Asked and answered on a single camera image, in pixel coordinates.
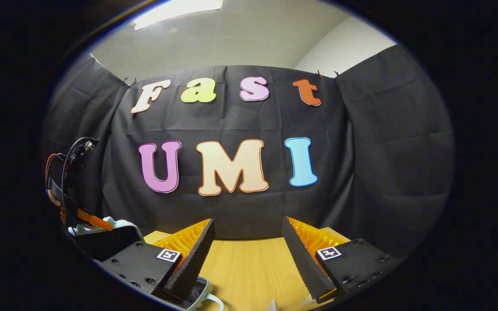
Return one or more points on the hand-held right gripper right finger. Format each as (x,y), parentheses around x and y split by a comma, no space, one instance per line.
(303,263)

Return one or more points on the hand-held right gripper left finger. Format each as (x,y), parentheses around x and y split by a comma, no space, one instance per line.
(193,263)

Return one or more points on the black backdrop cloth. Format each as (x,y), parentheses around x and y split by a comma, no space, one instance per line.
(240,211)

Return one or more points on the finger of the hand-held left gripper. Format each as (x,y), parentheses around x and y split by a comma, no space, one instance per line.
(95,219)

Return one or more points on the ceiling light panel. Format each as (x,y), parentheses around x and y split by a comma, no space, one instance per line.
(175,11)

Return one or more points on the light blue suitcase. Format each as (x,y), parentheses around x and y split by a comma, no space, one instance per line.
(121,223)

